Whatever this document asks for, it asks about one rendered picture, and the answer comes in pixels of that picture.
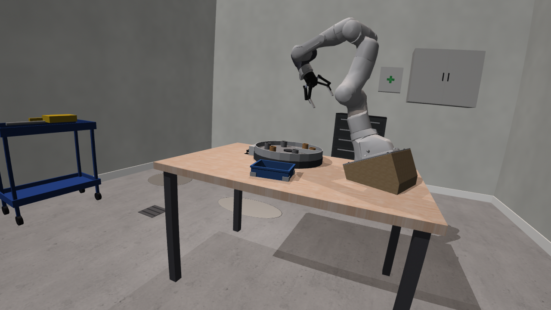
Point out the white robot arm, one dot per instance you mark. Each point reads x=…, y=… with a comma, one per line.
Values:
x=349, y=93

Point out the blue plastic crate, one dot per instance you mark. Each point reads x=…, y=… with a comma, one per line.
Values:
x=272, y=170

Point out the grey round turning table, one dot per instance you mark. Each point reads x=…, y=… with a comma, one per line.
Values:
x=305, y=158

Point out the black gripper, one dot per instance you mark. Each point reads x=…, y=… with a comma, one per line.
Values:
x=311, y=81

